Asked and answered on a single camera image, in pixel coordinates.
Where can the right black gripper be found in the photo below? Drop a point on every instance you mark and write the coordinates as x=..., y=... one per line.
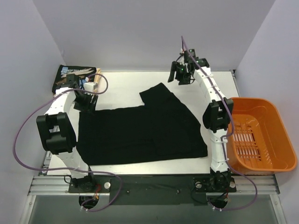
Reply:
x=178, y=76

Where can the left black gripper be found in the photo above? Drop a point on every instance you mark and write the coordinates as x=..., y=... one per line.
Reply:
x=86, y=101

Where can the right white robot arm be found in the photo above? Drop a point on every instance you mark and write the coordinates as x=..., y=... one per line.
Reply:
x=216, y=118

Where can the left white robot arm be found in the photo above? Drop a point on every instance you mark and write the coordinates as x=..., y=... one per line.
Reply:
x=57, y=133

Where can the orange plastic basket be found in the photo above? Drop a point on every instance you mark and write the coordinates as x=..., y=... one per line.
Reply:
x=260, y=144

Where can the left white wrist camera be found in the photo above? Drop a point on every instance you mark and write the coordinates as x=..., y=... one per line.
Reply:
x=91, y=86

